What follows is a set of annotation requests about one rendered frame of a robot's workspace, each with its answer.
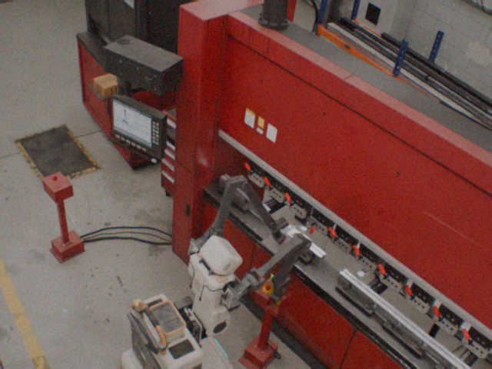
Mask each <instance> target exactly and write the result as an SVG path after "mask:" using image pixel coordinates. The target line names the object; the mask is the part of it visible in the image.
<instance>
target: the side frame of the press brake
mask: <svg viewBox="0 0 492 369"><path fill-rule="evenodd" d="M296 2H297V0H289V4H288V13H287V17H288V19H289V21H290V22H293V21H294V13H295V7H296ZM263 4H264V0H200V1H196V2H190V3H188V4H184V5H180V11H179V36H178V55H180V57H181V58H183V59H184V60H183V75H182V83H181V84H179V85H177V88H176V112H175V165H174V190H173V217H172V243H171V251H172V252H174V253H175V254H176V256H177V257H178V258H180V259H181V260H182V261H183V262H184V263H186V265H187V266H189V263H190V262H189V260H190V259H191V257H190V256H189V255H188V250H189V247H190V243H191V239H192V238H193V239H195V240H197V239H198V238H200V237H201V223H202V212H203V201H204V193H203V188H206V187H208V186H210V185H212V184H213V183H215V182H216V181H219V180H220V177H221V176H222V175H225V174H226V175H228V176H230V177H231V178H232V177H235V176H240V175H243V176H244V177H245V178H246V179H247V180H248V181H250V185H251V186H252V188H253V189H254V191H255V192H256V194H257V195H258V197H259V198H260V200H261V202H262V201H263V199H264V190H265V188H263V187H262V188H260V187H259V186H258V185H256V183H255V182H253V181H252V180H251V179H250V178H249V176H248V175H249V171H247V169H246V167H245V166H244V163H248V165H249V166H251V159H250V158H248V157H247V156H246V155H244V154H243V153H241V152H240V151H239V150H238V149H236V148H235V147H234V146H232V145H231V144H229V143H228V142H227V141H225V140H224V139H223V138H222V137H221V136H219V135H218V133H219V125H220V117H221V100H222V90H223V81H224V65H226V55H227V46H228V36H230V35H228V34H227V25H228V13H232V12H236V11H239V10H241V9H244V8H249V7H252V6H256V5H262V6H263Z"/></svg>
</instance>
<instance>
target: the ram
mask: <svg viewBox="0 0 492 369"><path fill-rule="evenodd" d="M246 108H247V109H250V110H251V111H253V112H254V113H255V119H254V127H253V128H252V127H251V126H250V125H248V124H246V123H245V122H244V120H245V113H246ZM259 117H260V118H262V119H263V120H264V126H263V128H262V127H260V126H259V125H258V120H259ZM268 124H270V125H273V126H274V127H276V128H277V129H278V132H277V136H276V142H275V143H274V142H273V141H270V139H269V138H267V137H266V134H267V128H268ZM258 127H259V128H260V129H262V130H263V131H262V133H260V132H259V131H258ZM219 129H221V130H222V131H223V132H224V133H225V134H228V135H230V136H231V137H232V138H233V139H234V140H235V141H236V142H237V143H239V144H240V145H242V146H243V147H244V148H246V149H247V150H249V151H251V152H252V153H253V154H255V155H256V156H258V157H259V158H260V159H261V160H262V161H264V163H265V164H267V165H268V166H271V167H272V168H273V169H274V170H276V171H277V172H279V173H280V174H281V175H283V176H284V177H286V179H288V180H289V181H291V182H293V183H294V184H295V185H296V186H298V187H299V188H300V189H301V190H302V191H304V192H305V193H307V194H308V195H310V196H311V197H312V198H313V199H315V200H316V201H319V202H320V203H321V204H323V206H325V207H326V209H328V210H329V211H331V212H332V213H333V214H335V215H336V216H338V217H339V218H340V219H341V220H343V221H344V222H347V223H348V224H349V225H350V226H351V227H353V228H354V229H356V230H357V231H359V232H360V233H362V235H364V236H365V237H366V238H367V239H368V240H369V241H371V242H372V243H374V244H375V245H377V246H378V247H379V248H380V249H382V250H383V251H385V252H386V253H387V254H389V255H390V256H392V257H393V258H395V259H396V260H397V261H399V262H400V263H402V264H403V265H404V266H405V267H407V268H408V269H410V270H411V271H413V272H414V273H415V274H416V275H417V276H419V277H420V278H422V279H423V280H425V281H426V282H427V283H428V284H430V285H431V286H432V287H434V288H435V289H437V290H438V291H439V292H440V293H442V294H443V295H445V296H446V297H447V298H449V299H450V300H452V301H453V302H454V303H455V304H457V305H458V306H459V307H461V309H463V310H464V311H466V312H467V313H468V314H469V315H471V316H472V317H474V318H475V319H476V320H478V321H479V322H480V323H482V324H483V325H484V326H486V327H487V328H489V329H490V330H491V331H492V195H490V194H488V193H487V192H485V191H483V189H481V188H480V187H479V186H477V185H475V184H474V183H472V182H471V181H468V180H467V179H466V178H464V177H462V176H460V175H459V174H457V173H456V172H454V171H452V170H450V169H449V168H447V167H446V166H444V165H442V164H441V163H439V162H437V161H435V160H434V159H432V158H430V157H428V156H427V155H426V154H425V153H423V152H422V151H419V150H418V149H416V148H415V147H413V146H411V145H409V144H408V143H407V142H405V141H403V140H401V139H400V138H398V137H397V136H395V135H393V134H391V133H390V132H389V131H387V130H386V129H385V128H382V127H381V126H379V125H377V124H375V123H373V122H372V121H370V120H369V119H367V118H365V117H364V116H363V115H360V114H359V113H357V112H356V111H354V110H352V109H351V108H349V107H348V106H346V105H344V104H343V103H341V102H339V101H338V100H336V99H335V98H332V97H331V96H330V95H328V94H326V93H324V92H323V91H321V90H319V89H317V88H315V87H314V86H313V85H312V84H310V83H309V82H307V81H305V80H304V79H302V78H300V77H298V76H296V75H294V74H293V73H291V72H289V71H288V70H286V69H285V68H282V67H281V66H280V65H278V64H276V63H275V62H272V61H271V60H270V59H269V58H267V57H265V56H263V55H262V54H260V53H259V52H256V51H255V50H254V49H252V48H249V47H248V46H246V45H244V44H243V43H241V42H239V41H238V40H237V39H235V38H233V37H231V36H228V46H227V55H226V65H224V81H223V90H222V100H221V117H220V125H219ZM218 135H219V136H221V137H222V138H223V139H224V140H225V141H227V142H228V143H229V144H231V145H232V146H234V147H235V148H236V149H238V150H239V151H240V152H241V153H243V154H244V155H246V156H247V157H248V158H250V159H251V160H253V161H254V163H256V164H257V165H259V166H260V167H261V168H263V169H264V170H265V171H266V172H268V173H269V174H271V175H273V176H274V177H276V179H278V180H279V181H281V182H282V183H283V185H285V186H286V187H288V188H289V189H291V190H292V191H294V192H295V193H296V194H298V195H299V196H301V197H302V198H303V199H304V200H305V201H307V202H308V203H310V204H311V205H313V206H314V208H316V209H318V210H319V211H320V212H321V213H323V214H324V215H326V216H327V217H328V218H330V219H331V220H332V221H333V222H335V223H336V224H338V225H339V226H340V227H342V228H343V229H344V230H345V231H348V232H349V233H350V234H351V235H352V236H353V237H355V238H356V239H358V240H359V241H360V242H361V243H362V244H364V245H365V246H367V247H368V248H370V249H371V250H372V251H373V252H374V253H376V254H377V255H379V256H380V257H381V258H383V259H384V260H385V261H386V262H388V263H389V264H391V265H392V266H393V267H396V269H398V270H399V271H401V272H402V273H403V274H405V275H406V276H408V277H409V278H410V279H411V280H412V281H414V282H415V283H417V285H418V286H420V287H421V288H423V289H424V290H425V291H426V292H427V293H429V294H430V295H432V296H433V297H434V298H436V299H437V300H439V302H440V303H442V304H443V305H445V306H446V307H447V308H448V309H449V310H451V311H452V312H454V313H455V314H457V315H458V316H460V317H461V318H463V319H464V320H465V321H466V322H467V323H469V324H470V325H472V326H473V327H475V328H476V329H477V330H478V331H479V332H481V333H482V334H484V335H485V336H486V337H488V338H489V339H491V340H492V336H491V335H489V334H488V333H487V332H486V331H484V330H483V329H482V328H480V327H479V326H477V325H476V324H475V323H474V322H473V321H471V320H470V319H468V318H467V317H465V316H464V315H463V314H462V313H460V312H459V311H458V310H456V308H455V307H453V306H452V305H450V304H449V303H447V302H446V301H445V300H444V299H442V298H441V297H439V296H438V295H437V294H435V293H434V292H433V291H432V290H430V289H429V288H427V287H426V286H425V285H423V284H422V283H420V282H419V281H418V280H417V279H416V278H414V277H413V276H411V275H410V274H408V273H407V272H406V271H405V270H404V269H402V268H401V267H399V266H398V265H397V264H395V263H394V262H393V261H390V260H389V259H388V258H386V257H385V256H383V255H382V254H381V253H380V252H379V251H377V250H376V249H374V248H373V247H371V246H370V245H369V244H368V243H367V242H365V241H364V240H362V239H361V238H359V237H358V236H357V234H355V233H354V232H353V231H352V230H350V229H349V228H347V227H345V226H343V225H342V224H341V223H340V222H339V221H337V220H336V219H334V218H333V217H331V216H330V215H329V214H328V213H327V212H325V211H324V210H322V209H321V208H319V206H318V205H317V204H315V203H314V202H312V201H311V200H309V199H308V198H306V197H305V196H304V195H303V194H302V193H300V192H299V191H297V190H296V189H294V188H293V187H291V186H290V185H289V184H288V183H287V182H286V181H284V180H283V179H281V178H280V177H278V176H277V175H276V174H275V173H274V172H272V171H271V170H268V169H267V168H266V167H265V166H263V165H262V164H261V163H259V161H258V160H256V159H255V158H253V157H252V156H251V155H249V154H248V153H246V152H245V151H243V150H242V149H240V148H239V147H238V146H237V145H235V144H234V143H233V142H231V141H230V139H228V138H226V137H225V136H223V135H222V134H221V133H220V132H219V133H218Z"/></svg>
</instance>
